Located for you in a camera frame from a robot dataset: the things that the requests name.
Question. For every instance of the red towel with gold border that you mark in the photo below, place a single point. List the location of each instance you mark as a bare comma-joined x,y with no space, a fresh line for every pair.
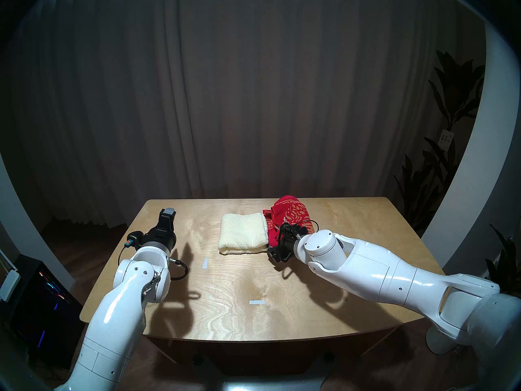
291,215

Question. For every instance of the cream dotted towel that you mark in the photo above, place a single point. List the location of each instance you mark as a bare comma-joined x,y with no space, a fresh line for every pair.
244,233

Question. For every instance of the small dark potted plant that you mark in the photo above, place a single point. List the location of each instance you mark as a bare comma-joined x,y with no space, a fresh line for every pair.
506,264

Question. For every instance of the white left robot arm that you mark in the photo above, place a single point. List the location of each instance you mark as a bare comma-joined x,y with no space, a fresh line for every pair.
118,304

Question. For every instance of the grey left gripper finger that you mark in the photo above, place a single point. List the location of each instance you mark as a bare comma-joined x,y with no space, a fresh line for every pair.
168,216

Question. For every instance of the white curved arch pillar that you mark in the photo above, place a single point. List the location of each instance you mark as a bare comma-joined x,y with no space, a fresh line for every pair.
488,150
20,231

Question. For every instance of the tall dark leafy plant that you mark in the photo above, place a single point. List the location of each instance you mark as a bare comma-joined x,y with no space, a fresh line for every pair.
456,84

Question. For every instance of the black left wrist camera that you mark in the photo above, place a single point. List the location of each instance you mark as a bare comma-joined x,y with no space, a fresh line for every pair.
132,239

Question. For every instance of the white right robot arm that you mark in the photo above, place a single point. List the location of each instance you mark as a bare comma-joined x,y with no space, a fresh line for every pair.
386,268

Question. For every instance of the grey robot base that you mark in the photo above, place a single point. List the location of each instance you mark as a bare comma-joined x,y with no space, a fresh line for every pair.
260,384

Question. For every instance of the white plant label tag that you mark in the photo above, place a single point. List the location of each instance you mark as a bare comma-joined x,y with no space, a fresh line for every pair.
446,138

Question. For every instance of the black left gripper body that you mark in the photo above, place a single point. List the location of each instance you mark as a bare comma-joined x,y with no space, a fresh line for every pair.
160,237

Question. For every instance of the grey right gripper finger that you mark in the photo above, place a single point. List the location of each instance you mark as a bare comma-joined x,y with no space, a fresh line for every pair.
282,231
273,254

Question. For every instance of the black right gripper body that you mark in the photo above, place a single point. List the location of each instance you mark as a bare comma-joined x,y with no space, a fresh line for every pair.
290,244

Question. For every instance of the grey-brown pleated curtain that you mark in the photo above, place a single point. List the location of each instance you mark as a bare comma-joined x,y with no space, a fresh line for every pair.
244,88

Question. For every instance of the black computer with RGB lights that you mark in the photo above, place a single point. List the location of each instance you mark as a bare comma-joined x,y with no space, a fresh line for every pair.
40,304

